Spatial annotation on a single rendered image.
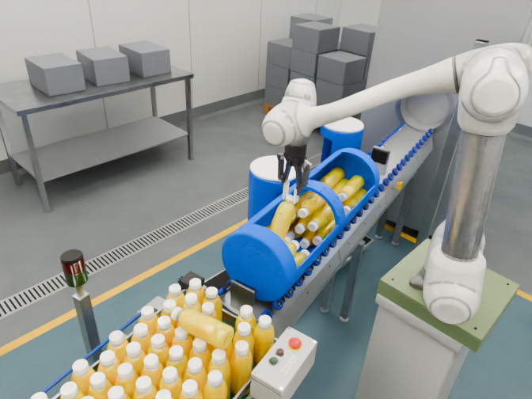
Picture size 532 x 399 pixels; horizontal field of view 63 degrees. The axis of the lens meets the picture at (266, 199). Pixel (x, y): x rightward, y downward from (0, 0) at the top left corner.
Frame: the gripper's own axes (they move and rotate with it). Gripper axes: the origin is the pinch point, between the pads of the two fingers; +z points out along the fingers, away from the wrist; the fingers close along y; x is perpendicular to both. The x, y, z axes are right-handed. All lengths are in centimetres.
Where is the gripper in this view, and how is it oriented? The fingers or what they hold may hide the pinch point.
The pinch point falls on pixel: (290, 192)
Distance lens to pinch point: 159.5
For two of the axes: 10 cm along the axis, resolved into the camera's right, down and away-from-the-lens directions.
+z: -0.5, 8.4, 5.3
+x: -5.5, 4.2, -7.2
